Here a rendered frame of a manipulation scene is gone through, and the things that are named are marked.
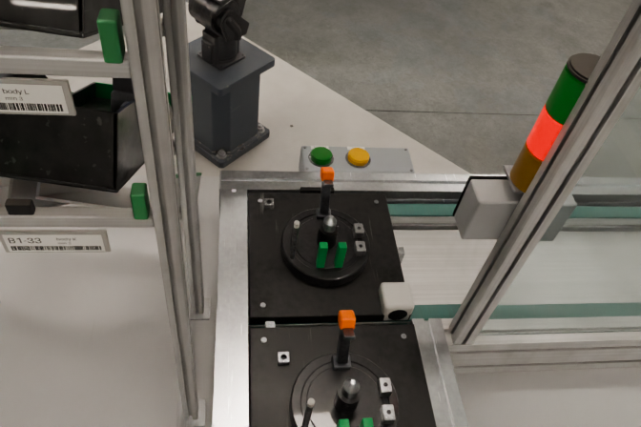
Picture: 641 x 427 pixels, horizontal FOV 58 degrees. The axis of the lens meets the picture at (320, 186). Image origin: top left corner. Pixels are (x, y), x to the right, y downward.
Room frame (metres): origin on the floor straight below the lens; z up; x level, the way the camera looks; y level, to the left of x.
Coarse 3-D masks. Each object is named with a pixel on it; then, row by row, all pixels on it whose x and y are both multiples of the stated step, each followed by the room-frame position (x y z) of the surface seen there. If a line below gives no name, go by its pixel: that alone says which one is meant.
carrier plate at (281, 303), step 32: (256, 224) 0.58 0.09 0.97; (384, 224) 0.63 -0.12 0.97; (256, 256) 0.52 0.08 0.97; (384, 256) 0.56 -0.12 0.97; (256, 288) 0.46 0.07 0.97; (288, 288) 0.47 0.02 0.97; (320, 288) 0.48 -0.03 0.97; (352, 288) 0.49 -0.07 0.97; (256, 320) 0.41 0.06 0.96; (288, 320) 0.42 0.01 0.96; (320, 320) 0.43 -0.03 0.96; (384, 320) 0.45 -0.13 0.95
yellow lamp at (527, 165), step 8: (520, 152) 0.48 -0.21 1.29; (528, 152) 0.47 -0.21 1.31; (520, 160) 0.47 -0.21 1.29; (528, 160) 0.46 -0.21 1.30; (536, 160) 0.46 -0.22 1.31; (512, 168) 0.48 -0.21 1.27; (520, 168) 0.47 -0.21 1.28; (528, 168) 0.46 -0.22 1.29; (536, 168) 0.46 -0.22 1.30; (512, 176) 0.47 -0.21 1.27; (520, 176) 0.46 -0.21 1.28; (528, 176) 0.46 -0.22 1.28; (520, 184) 0.46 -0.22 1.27; (528, 184) 0.46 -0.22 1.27
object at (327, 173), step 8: (320, 168) 0.63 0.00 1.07; (328, 168) 0.63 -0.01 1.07; (320, 176) 0.62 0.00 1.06; (328, 176) 0.62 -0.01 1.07; (328, 184) 0.60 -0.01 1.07; (320, 192) 0.62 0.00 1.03; (328, 192) 0.61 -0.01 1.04; (320, 200) 0.61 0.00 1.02; (328, 200) 0.61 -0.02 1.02; (320, 208) 0.60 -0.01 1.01; (328, 208) 0.60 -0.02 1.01
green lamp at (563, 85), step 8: (568, 72) 0.47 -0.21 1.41; (560, 80) 0.48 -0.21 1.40; (568, 80) 0.47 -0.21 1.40; (576, 80) 0.46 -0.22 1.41; (560, 88) 0.47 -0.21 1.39; (568, 88) 0.46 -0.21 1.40; (576, 88) 0.46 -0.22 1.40; (584, 88) 0.46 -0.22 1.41; (552, 96) 0.48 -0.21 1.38; (560, 96) 0.47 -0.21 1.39; (568, 96) 0.46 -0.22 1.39; (576, 96) 0.46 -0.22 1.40; (552, 104) 0.47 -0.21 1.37; (560, 104) 0.46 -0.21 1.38; (568, 104) 0.46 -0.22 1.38; (552, 112) 0.47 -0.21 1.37; (560, 112) 0.46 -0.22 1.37; (568, 112) 0.46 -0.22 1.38; (560, 120) 0.46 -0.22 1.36
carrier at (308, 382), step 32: (256, 352) 0.36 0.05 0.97; (320, 352) 0.38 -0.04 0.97; (352, 352) 0.39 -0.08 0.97; (384, 352) 0.39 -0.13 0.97; (416, 352) 0.40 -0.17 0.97; (256, 384) 0.32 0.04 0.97; (288, 384) 0.32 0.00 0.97; (320, 384) 0.32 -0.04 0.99; (352, 384) 0.30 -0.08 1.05; (384, 384) 0.33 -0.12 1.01; (416, 384) 0.35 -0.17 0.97; (256, 416) 0.28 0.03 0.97; (288, 416) 0.28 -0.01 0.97; (320, 416) 0.28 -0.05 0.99; (352, 416) 0.29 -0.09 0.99; (384, 416) 0.29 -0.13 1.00; (416, 416) 0.31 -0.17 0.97
